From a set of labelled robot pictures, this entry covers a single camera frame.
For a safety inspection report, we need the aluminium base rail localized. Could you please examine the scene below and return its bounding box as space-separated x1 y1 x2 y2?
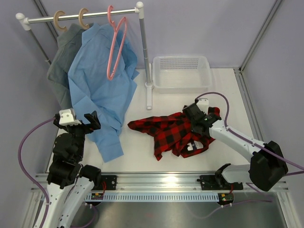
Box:
30 172 290 192

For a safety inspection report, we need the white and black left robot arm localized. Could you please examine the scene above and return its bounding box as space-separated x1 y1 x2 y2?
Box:
38 109 102 228

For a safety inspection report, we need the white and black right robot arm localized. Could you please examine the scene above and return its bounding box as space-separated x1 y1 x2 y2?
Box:
183 103 288 191

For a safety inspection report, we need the aluminium frame post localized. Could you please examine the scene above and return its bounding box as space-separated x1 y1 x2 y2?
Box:
32 0 58 42
233 0 284 140

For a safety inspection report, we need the pink plastic hanger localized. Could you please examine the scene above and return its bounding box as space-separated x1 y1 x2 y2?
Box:
106 5 128 81

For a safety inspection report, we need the aluminium frame post right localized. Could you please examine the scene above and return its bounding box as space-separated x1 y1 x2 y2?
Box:
233 0 284 140

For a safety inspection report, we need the grey shirt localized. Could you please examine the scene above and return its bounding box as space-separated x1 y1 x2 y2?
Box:
47 23 85 110

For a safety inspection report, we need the white slotted cable duct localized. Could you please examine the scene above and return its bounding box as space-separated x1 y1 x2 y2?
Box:
85 192 219 202

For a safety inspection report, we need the light blue shirt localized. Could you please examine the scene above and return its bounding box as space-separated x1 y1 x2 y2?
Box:
68 23 139 162

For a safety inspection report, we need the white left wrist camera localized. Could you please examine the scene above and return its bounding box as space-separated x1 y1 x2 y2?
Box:
59 108 81 126

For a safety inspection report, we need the white metal clothes rack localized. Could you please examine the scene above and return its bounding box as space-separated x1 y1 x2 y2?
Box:
16 1 154 110

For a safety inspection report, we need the wooden hanger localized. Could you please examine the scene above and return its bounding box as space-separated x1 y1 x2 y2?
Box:
53 9 68 31
78 7 89 29

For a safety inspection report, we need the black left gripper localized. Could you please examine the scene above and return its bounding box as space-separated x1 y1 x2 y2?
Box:
55 111 100 160

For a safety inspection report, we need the aluminium frame post left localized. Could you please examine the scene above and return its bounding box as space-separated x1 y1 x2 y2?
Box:
32 0 58 42

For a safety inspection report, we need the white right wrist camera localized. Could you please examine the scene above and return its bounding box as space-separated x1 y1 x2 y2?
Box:
194 97 209 114

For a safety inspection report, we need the white plastic basket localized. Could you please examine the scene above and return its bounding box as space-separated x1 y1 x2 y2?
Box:
152 55 212 94

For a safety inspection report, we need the red black plaid shirt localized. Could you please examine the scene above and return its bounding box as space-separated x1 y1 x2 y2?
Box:
128 112 215 161

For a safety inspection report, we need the wooden hanger right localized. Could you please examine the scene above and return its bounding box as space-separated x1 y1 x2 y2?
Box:
78 7 89 29

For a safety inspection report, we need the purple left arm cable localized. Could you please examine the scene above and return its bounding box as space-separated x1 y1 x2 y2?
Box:
18 117 99 228

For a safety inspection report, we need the wooden hanger left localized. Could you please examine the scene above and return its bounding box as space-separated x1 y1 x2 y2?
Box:
53 9 68 31

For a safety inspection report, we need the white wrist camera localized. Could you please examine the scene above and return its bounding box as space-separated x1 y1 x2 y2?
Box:
59 108 81 126
194 97 209 114

